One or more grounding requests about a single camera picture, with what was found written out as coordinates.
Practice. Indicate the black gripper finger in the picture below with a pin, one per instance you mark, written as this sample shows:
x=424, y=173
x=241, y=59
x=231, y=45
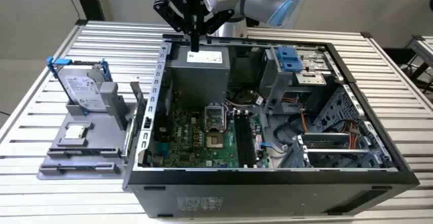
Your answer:
x=221, y=21
x=168, y=13

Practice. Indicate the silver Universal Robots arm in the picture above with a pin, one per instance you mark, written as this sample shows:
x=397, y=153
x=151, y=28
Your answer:
x=257, y=3

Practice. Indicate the grey power supply unit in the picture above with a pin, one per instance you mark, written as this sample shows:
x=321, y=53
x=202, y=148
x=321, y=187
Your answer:
x=199, y=79

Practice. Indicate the blue plastic drive latch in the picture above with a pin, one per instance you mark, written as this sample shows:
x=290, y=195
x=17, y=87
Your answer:
x=287, y=56

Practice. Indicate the blue disk carrier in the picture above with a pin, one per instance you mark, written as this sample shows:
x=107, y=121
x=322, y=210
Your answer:
x=60, y=61

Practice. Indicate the silver hard disk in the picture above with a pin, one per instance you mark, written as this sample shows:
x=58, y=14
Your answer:
x=80, y=89

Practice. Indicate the CPU socket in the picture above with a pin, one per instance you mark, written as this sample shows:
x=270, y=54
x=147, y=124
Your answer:
x=215, y=140

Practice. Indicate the green motherboard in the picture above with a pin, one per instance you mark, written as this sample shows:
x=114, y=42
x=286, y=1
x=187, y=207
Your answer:
x=189, y=148

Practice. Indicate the grey parts rack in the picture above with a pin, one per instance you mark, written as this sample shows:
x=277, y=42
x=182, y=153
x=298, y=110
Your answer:
x=102, y=137

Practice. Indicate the blue board connector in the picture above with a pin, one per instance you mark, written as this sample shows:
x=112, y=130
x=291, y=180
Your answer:
x=162, y=150

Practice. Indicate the silver CPU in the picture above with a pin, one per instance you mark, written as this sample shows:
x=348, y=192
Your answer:
x=75, y=132

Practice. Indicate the metal disk bay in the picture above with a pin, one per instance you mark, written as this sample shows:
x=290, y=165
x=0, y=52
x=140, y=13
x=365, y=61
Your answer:
x=325, y=137

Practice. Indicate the metal slat side table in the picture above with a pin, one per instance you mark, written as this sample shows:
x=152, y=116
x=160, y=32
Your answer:
x=422, y=44

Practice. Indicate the black open PC case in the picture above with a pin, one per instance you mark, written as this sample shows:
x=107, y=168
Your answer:
x=237, y=198

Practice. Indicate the black upright post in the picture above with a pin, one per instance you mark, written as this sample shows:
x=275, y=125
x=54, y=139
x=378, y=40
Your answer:
x=87, y=1

